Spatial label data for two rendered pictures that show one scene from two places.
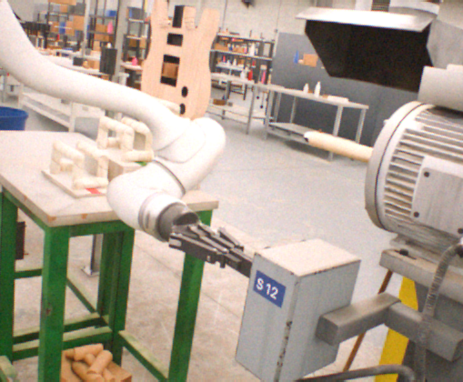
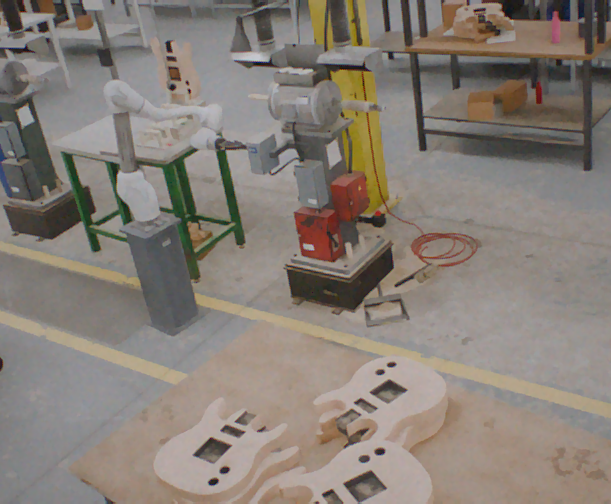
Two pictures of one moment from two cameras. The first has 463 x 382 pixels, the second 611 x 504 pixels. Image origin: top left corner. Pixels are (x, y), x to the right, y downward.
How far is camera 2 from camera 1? 427 cm
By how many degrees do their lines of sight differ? 15
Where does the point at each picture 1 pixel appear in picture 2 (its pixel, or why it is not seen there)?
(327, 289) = (267, 144)
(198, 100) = (196, 85)
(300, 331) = (264, 157)
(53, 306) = (176, 196)
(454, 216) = (291, 114)
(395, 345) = not seen: hidden behind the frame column
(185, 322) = (229, 188)
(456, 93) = (282, 79)
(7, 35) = (150, 109)
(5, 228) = not seen: hidden behind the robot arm
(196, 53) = (186, 64)
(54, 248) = (169, 172)
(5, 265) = not seen: hidden behind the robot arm
